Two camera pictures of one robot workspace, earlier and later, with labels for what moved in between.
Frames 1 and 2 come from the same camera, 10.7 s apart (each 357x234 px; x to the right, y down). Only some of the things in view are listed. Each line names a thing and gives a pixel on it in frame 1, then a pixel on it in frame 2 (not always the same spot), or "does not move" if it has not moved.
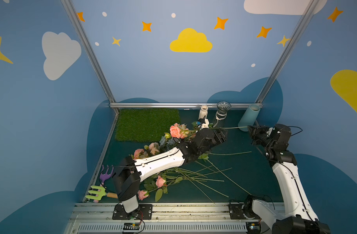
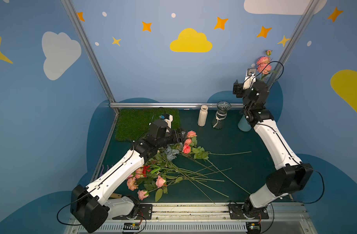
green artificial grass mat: x=145 y=125 does not move
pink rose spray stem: x=179 y=131 to x=263 y=64
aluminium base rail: x=167 y=218 does not move
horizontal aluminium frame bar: x=114 y=106 does not move
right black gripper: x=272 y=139 to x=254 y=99
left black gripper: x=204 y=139 to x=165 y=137
